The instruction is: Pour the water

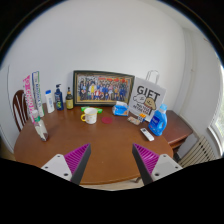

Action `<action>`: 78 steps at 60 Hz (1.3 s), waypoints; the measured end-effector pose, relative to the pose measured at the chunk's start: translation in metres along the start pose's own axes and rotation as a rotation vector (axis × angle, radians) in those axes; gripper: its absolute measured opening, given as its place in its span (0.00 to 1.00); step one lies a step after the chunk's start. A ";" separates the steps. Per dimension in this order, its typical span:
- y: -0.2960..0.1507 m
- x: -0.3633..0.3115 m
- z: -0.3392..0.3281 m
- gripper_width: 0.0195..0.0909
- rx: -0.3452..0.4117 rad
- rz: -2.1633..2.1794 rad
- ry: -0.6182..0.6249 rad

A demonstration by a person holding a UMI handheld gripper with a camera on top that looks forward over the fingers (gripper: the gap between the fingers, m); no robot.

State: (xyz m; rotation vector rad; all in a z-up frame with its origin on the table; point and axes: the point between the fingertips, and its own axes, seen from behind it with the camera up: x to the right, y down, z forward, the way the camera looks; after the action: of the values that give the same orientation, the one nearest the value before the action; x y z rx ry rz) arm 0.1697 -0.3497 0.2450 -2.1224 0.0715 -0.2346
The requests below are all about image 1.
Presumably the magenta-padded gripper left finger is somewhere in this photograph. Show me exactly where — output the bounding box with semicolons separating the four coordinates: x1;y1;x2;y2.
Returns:
40;143;92;186

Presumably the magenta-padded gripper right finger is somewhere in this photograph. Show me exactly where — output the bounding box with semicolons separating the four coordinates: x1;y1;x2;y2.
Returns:
132;143;184;186

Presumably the clear green-labelled drink bottle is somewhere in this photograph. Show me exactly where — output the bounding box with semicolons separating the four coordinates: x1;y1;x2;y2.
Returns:
30;109;50;142

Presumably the white remote control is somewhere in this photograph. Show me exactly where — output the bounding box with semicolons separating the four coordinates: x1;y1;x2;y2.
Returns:
139;127;155;142

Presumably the white radiator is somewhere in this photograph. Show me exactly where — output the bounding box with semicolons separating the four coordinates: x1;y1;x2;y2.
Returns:
178;134;217;169

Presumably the brown side table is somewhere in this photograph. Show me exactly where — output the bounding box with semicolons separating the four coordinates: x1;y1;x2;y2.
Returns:
162;109;194;149

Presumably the small patterned pouch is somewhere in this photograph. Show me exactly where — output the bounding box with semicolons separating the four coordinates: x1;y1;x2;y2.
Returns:
126;116;141;126

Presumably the white yellow-rimmed mug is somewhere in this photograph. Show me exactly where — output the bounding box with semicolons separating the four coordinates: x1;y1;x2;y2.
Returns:
80;107;99;125

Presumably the white lotion bottle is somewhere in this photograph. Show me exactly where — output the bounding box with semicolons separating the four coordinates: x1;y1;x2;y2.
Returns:
44;89;56;114

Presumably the dark amber pump bottle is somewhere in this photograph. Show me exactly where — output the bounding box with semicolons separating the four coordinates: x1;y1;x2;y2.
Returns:
65;87;74;111

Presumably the dark blue pump bottle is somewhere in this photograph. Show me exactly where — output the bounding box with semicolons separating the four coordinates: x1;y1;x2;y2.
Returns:
54;83;65;111

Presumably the white printed paper bag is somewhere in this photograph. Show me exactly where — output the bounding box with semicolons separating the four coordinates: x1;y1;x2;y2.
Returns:
128;69;167;118

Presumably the brown wooden chair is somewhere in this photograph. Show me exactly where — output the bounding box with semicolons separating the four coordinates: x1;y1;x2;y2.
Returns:
12;89;30;132

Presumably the tall pink box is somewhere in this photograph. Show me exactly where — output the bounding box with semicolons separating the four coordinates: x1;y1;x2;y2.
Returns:
22;74;39;124

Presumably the framed group photo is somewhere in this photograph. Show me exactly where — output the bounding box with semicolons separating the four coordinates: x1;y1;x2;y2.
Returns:
72;69;136;107

